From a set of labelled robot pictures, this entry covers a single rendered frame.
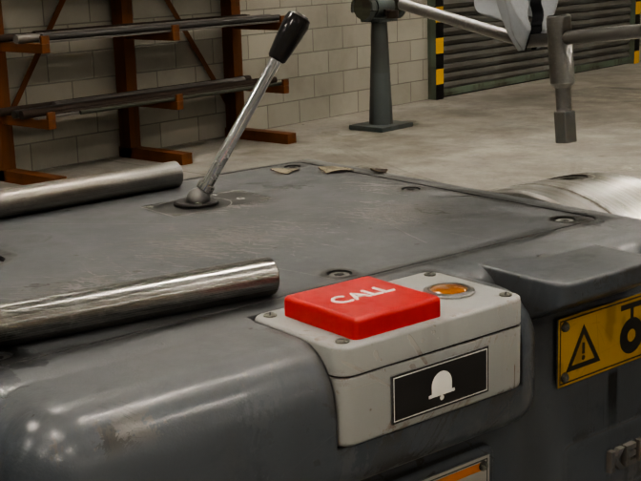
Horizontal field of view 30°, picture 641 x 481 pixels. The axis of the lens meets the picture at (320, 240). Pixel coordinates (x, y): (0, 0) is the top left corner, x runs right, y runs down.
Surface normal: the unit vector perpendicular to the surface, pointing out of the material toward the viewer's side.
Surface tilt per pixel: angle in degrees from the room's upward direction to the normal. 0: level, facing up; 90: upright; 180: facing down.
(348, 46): 90
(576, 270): 0
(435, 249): 0
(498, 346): 90
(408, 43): 90
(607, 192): 15
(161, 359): 0
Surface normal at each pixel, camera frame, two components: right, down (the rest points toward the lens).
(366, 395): 0.62, 0.17
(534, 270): -0.03, -0.97
